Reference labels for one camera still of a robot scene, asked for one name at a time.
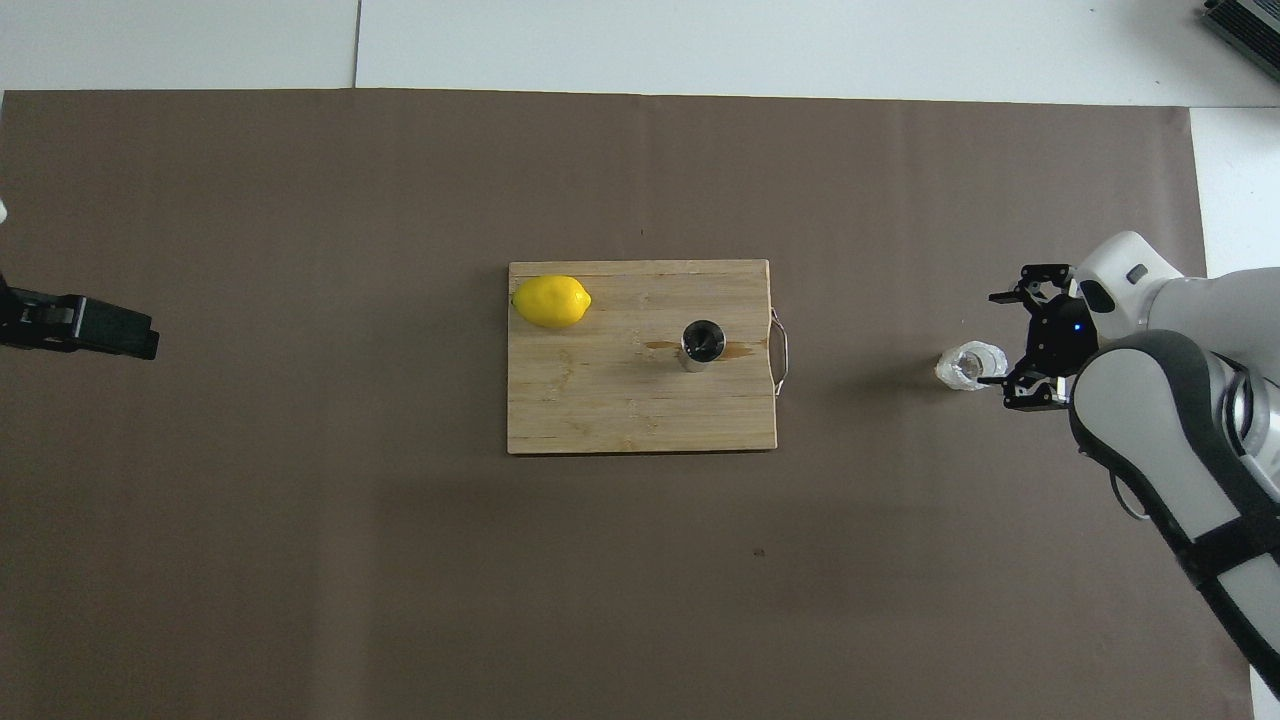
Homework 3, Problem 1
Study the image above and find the yellow lemon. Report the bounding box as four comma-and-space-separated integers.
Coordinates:
511, 275, 593, 330

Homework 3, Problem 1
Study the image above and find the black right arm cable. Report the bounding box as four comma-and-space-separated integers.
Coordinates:
1108, 468, 1151, 523

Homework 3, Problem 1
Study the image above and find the grey ribbed device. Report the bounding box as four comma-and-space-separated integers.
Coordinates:
1203, 0, 1280, 56

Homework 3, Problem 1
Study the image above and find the brown paper table mat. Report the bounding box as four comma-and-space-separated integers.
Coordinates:
0, 88, 1254, 720

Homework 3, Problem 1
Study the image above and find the wooden cutting board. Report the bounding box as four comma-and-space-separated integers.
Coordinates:
507, 259, 791, 456

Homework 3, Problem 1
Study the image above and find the small clear glass cup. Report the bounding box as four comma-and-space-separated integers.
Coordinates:
935, 341, 1009, 393

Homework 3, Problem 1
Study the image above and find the steel cocktail jigger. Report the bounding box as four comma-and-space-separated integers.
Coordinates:
680, 319, 727, 374

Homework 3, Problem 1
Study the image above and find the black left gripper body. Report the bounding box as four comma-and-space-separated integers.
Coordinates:
0, 274, 47, 350

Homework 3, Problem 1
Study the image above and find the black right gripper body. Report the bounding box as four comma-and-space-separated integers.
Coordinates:
1029, 284, 1102, 380

